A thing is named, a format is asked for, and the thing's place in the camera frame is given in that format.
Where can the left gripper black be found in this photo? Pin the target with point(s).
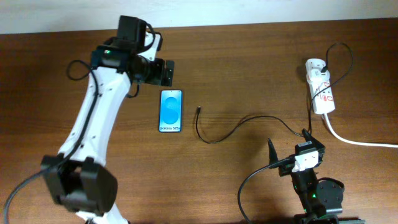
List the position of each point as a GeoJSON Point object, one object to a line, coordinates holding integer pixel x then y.
{"type": "Point", "coordinates": [157, 75]}

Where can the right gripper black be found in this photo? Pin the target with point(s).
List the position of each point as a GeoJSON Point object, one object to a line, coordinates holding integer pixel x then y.
{"type": "Point", "coordinates": [317, 145]}

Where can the blue screen Galaxy smartphone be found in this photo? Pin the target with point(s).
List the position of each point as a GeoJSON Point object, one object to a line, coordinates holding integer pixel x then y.
{"type": "Point", "coordinates": [170, 115]}

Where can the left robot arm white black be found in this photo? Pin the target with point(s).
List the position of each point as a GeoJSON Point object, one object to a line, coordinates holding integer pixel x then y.
{"type": "Point", "coordinates": [76, 177]}

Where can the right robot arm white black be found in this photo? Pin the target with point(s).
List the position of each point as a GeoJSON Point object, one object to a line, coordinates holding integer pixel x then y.
{"type": "Point", "coordinates": [321, 198]}

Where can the white charger adapter plug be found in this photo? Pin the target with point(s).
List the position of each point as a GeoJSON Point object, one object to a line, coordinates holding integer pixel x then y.
{"type": "Point", "coordinates": [315, 75]}

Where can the white power strip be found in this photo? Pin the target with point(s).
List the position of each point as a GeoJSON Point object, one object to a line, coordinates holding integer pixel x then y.
{"type": "Point", "coordinates": [321, 94]}

